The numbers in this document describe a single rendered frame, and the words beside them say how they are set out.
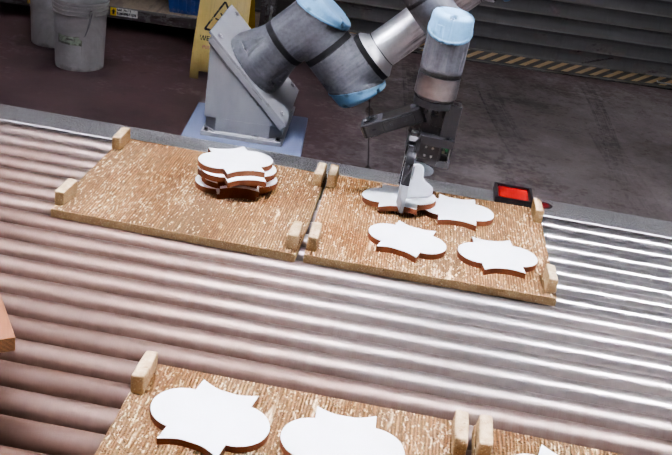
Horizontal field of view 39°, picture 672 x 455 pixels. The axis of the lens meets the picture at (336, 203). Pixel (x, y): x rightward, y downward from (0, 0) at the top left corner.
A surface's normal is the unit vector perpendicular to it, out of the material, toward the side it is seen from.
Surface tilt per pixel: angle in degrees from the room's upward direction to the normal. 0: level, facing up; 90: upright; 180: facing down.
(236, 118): 90
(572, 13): 85
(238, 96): 90
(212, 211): 0
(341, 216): 0
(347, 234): 0
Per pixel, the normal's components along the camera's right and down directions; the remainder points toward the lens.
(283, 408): 0.14, -0.90
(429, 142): -0.11, 0.39
